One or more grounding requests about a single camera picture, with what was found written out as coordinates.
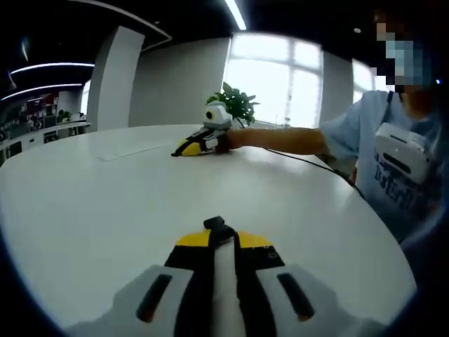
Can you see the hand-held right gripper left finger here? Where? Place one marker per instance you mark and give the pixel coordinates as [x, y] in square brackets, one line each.
[175, 281]

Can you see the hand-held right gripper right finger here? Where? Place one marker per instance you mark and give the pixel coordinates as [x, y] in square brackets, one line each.
[270, 288]

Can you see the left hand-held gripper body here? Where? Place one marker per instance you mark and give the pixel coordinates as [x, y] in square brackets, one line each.
[221, 119]

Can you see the black plastic buckle part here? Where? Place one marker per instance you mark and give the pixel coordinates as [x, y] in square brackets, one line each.
[174, 154]
[219, 230]

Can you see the green potted plant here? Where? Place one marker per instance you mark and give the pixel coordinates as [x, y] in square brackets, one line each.
[238, 103]

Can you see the large bright window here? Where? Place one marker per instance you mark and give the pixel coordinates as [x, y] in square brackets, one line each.
[263, 70]

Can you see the white square pillar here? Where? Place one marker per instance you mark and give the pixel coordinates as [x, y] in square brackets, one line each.
[112, 80]

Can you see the bright ceiling light strip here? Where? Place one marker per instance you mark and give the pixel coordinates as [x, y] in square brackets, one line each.
[235, 14]

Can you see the person in blue t-shirt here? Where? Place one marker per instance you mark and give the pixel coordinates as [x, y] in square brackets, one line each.
[350, 133]

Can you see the narrow bright window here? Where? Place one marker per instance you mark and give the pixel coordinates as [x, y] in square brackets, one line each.
[363, 80]

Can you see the long white counter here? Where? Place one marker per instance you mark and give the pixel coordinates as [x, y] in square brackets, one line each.
[42, 135]

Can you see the thin ceiling light strip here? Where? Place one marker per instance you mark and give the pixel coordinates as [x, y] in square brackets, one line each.
[42, 90]
[52, 66]

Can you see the background display shelves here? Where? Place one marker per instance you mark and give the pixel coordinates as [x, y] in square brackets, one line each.
[38, 109]

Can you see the white chest-worn device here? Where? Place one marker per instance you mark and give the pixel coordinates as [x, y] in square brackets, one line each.
[400, 151]

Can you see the person's head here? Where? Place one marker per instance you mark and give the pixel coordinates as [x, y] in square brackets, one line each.
[417, 105]

